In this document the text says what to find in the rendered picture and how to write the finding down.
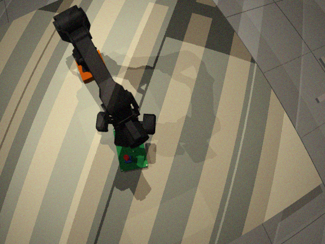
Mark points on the green circuit board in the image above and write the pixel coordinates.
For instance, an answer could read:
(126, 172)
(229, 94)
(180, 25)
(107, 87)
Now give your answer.
(131, 158)

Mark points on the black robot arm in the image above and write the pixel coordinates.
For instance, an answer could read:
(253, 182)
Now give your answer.
(73, 26)

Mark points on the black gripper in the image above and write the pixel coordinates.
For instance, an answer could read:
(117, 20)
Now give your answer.
(148, 123)

